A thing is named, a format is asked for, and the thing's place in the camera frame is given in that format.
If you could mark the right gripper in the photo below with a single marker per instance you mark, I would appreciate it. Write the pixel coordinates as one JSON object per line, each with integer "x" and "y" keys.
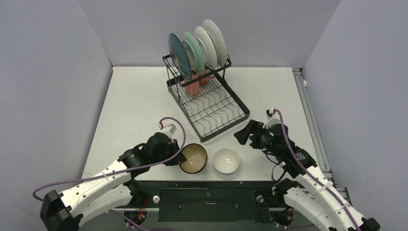
{"x": 253, "y": 135}

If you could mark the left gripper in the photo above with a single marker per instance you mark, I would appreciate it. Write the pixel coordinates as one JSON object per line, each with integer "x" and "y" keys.
{"x": 180, "y": 158}

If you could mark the white bowl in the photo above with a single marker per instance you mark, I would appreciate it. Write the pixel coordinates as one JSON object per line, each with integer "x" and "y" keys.
{"x": 226, "y": 161}

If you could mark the brown black bowl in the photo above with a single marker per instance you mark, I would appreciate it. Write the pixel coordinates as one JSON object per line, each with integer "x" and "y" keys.
{"x": 196, "y": 158}

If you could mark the black wire dish rack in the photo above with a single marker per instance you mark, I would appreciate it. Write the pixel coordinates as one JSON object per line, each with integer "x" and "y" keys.
{"x": 214, "y": 109}

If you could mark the small orange mug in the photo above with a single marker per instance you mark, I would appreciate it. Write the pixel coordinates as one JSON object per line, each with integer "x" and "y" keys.
{"x": 206, "y": 80}

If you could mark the large pink mug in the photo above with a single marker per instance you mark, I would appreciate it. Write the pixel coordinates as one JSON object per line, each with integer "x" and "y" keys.
{"x": 192, "y": 89}

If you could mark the white plate blue rim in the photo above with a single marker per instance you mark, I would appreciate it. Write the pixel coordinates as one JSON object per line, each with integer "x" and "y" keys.
{"x": 207, "y": 47}

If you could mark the red teal plate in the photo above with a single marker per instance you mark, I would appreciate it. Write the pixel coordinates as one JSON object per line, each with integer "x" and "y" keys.
{"x": 218, "y": 40}

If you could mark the dark blue plate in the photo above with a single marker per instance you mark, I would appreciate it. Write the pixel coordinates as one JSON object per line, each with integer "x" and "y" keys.
{"x": 179, "y": 57}

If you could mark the light green flower plate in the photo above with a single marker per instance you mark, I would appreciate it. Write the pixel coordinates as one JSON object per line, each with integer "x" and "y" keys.
{"x": 194, "y": 52}

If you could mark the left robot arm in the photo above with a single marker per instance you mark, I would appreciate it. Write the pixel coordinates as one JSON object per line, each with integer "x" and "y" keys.
{"x": 112, "y": 187}

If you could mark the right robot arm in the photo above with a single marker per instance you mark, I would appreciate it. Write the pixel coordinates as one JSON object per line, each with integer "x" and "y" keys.
{"x": 309, "y": 191}

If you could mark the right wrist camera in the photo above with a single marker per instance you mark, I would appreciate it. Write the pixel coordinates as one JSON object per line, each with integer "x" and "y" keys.
{"x": 273, "y": 118}

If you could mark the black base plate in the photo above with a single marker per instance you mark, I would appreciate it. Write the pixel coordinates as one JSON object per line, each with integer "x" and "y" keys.
{"x": 208, "y": 201}

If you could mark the aluminium rail right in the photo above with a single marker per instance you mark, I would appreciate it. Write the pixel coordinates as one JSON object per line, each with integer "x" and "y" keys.
{"x": 322, "y": 158}

